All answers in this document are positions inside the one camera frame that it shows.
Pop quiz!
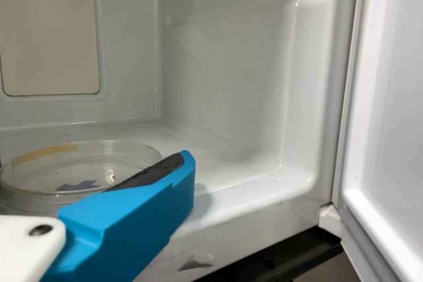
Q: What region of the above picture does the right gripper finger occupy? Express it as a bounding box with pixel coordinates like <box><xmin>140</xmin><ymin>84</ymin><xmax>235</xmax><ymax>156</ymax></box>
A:
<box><xmin>42</xmin><ymin>149</ymin><xmax>197</xmax><ymax>282</ymax></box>

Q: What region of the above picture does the white incubator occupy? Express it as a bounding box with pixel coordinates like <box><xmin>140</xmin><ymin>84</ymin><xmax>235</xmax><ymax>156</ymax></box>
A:
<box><xmin>0</xmin><ymin>0</ymin><xmax>364</xmax><ymax>282</ymax></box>

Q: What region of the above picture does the petri dish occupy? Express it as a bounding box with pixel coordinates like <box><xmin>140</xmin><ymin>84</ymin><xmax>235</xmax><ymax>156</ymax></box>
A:
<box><xmin>0</xmin><ymin>139</ymin><xmax>163</xmax><ymax>220</ymax></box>

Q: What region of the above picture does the incubator door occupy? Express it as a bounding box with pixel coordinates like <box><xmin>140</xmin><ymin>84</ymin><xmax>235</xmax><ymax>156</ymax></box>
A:
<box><xmin>332</xmin><ymin>0</ymin><xmax>423</xmax><ymax>282</ymax></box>

